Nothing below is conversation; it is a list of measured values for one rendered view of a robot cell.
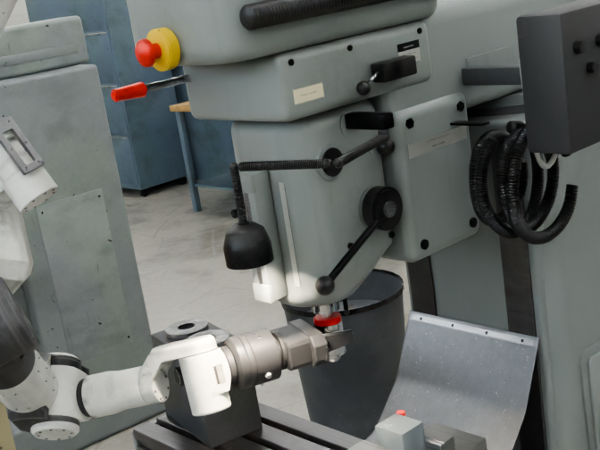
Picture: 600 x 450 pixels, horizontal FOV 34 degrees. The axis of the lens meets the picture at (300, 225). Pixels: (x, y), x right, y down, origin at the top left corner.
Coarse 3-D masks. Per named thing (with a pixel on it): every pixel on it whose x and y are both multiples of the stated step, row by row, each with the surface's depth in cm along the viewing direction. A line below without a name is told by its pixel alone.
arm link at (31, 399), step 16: (48, 368) 158; (32, 384) 150; (48, 384) 157; (0, 400) 154; (16, 400) 152; (32, 400) 154; (48, 400) 158; (16, 416) 158; (32, 416) 158; (48, 416) 159; (64, 416) 161; (32, 432) 161; (48, 432) 161; (64, 432) 162
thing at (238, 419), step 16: (192, 320) 209; (160, 336) 206; (176, 336) 202; (192, 336) 200; (224, 336) 197; (176, 384) 202; (176, 400) 205; (240, 400) 196; (256, 400) 198; (176, 416) 208; (192, 416) 199; (208, 416) 193; (224, 416) 195; (240, 416) 197; (256, 416) 199; (192, 432) 201; (208, 432) 194; (224, 432) 196; (240, 432) 198
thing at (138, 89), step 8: (168, 80) 154; (176, 80) 154; (184, 80) 155; (120, 88) 148; (128, 88) 148; (136, 88) 149; (144, 88) 150; (152, 88) 152; (160, 88) 153; (112, 96) 148; (120, 96) 148; (128, 96) 149; (136, 96) 150
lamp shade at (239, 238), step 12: (240, 228) 145; (252, 228) 145; (228, 240) 145; (240, 240) 144; (252, 240) 144; (264, 240) 145; (228, 252) 145; (240, 252) 144; (252, 252) 144; (264, 252) 145; (228, 264) 146; (240, 264) 144; (252, 264) 144; (264, 264) 145
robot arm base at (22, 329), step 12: (0, 288) 141; (0, 300) 139; (12, 300) 139; (12, 312) 138; (12, 324) 137; (24, 324) 138; (24, 336) 138; (36, 336) 143; (24, 348) 140; (36, 348) 142
